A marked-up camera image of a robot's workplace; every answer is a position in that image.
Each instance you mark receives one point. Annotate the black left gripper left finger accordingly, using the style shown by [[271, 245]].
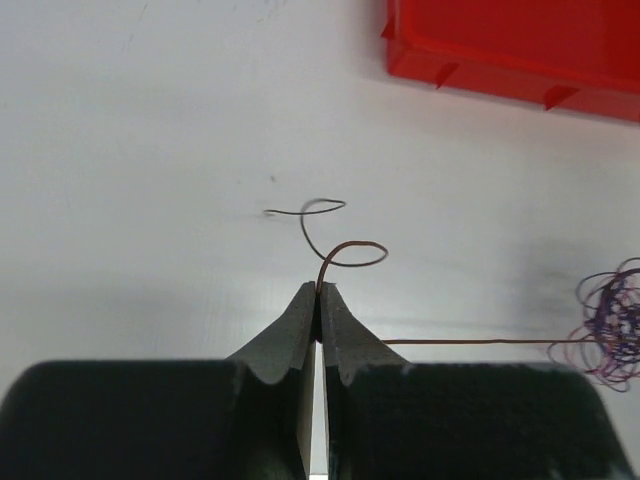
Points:
[[247, 416]]

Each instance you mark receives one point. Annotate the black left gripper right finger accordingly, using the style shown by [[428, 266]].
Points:
[[389, 418]]

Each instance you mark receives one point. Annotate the red plastic tray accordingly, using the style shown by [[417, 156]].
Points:
[[574, 55]]

